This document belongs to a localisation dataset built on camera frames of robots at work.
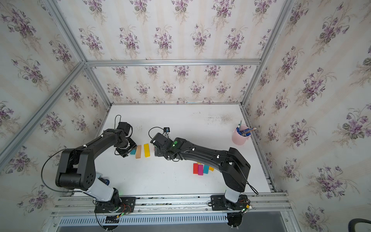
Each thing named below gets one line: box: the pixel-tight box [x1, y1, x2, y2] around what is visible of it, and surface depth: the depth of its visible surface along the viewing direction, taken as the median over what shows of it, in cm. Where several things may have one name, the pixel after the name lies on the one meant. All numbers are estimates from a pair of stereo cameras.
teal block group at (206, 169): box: [203, 164, 210, 175], surface depth 87 cm
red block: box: [193, 162, 199, 175], surface depth 87 cm
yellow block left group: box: [143, 143, 151, 158], surface depth 96 cm
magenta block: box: [198, 164, 204, 176], surface depth 86 cm
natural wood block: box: [135, 145, 142, 160], surface depth 94 cm
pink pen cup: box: [231, 125, 252, 146], surface depth 95 cm
